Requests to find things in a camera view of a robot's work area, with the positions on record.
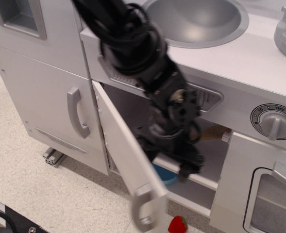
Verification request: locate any grey timer knob dial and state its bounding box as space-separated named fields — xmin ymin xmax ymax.
xmin=250 ymin=103 xmax=286 ymax=141

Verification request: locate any black cable on floor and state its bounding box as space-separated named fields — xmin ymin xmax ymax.
xmin=0 ymin=208 xmax=19 ymax=233

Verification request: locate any silver sink bowl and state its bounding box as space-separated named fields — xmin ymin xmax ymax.
xmin=143 ymin=0 xmax=249 ymax=49

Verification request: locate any aluminium extrusion rail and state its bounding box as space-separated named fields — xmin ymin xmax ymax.
xmin=43 ymin=148 xmax=67 ymax=168

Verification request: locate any blue bowl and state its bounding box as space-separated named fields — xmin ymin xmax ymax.
xmin=153 ymin=164 xmax=178 ymax=185

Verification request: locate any red toy strawberry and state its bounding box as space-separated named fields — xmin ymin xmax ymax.
xmin=168 ymin=216 xmax=188 ymax=233

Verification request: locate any silver fridge emblem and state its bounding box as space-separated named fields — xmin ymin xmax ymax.
xmin=35 ymin=127 xmax=88 ymax=154

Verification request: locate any silver vent grille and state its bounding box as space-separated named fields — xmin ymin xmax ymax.
xmin=98 ymin=55 xmax=224 ymax=113

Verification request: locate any wooden spatula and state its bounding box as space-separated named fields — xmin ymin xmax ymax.
xmin=191 ymin=125 xmax=232 ymax=140

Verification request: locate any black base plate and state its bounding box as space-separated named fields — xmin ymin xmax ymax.
xmin=5 ymin=205 xmax=48 ymax=233

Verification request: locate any white toy kitchen unit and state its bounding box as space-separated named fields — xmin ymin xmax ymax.
xmin=0 ymin=0 xmax=286 ymax=233

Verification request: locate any silver fridge door handle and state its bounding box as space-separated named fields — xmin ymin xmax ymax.
xmin=67 ymin=86 xmax=90 ymax=139

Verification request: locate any silver cabinet door handle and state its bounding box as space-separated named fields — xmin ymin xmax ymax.
xmin=131 ymin=183 xmax=163 ymax=233

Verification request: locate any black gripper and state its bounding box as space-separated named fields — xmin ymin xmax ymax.
xmin=135 ymin=121 xmax=205 ymax=182

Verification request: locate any white cabinet door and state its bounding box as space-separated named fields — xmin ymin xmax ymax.
xmin=92 ymin=81 xmax=168 ymax=233

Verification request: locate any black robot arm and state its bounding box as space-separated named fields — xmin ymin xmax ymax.
xmin=73 ymin=0 xmax=204 ymax=179

